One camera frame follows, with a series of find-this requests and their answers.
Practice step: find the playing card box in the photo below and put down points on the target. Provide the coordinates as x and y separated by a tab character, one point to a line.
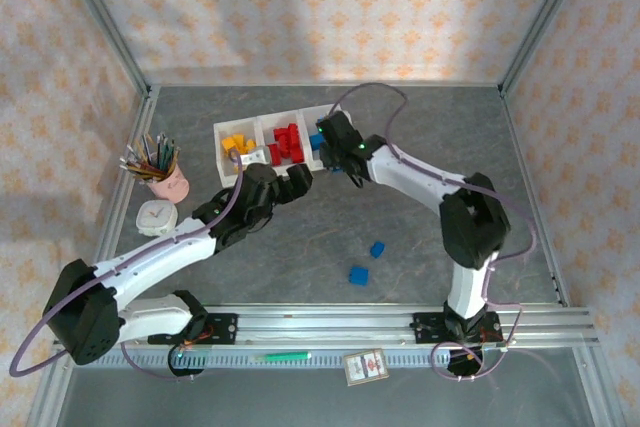
366	367

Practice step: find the aluminium side rail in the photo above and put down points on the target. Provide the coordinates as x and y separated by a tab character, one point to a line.
145	122
521	147

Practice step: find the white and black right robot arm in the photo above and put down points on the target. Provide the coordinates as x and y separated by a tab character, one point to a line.
415	174

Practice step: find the aluminium mounting rail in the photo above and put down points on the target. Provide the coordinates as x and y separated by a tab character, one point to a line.
325	327

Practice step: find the pink cup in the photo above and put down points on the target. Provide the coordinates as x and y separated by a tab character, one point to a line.
172	187

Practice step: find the aluminium frame leg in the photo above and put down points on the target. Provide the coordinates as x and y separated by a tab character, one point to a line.
50	392
595	387

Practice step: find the white square clock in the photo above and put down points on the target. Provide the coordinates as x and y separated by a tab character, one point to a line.
156	218

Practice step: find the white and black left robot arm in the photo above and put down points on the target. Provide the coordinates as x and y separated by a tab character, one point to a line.
160	257

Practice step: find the bundle of coloured pencils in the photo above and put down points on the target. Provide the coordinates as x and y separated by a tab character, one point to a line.
150	159

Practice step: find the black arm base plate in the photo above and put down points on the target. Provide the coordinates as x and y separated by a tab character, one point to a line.
425	327
222	328

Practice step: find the green pen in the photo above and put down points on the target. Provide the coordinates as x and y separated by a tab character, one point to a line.
282	356

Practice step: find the white plastic bin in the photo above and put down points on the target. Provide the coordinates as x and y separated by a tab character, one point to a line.
310	117
225	167
265	129

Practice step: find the aluminium frame post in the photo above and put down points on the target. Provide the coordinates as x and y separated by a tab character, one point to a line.
540	22
109	22

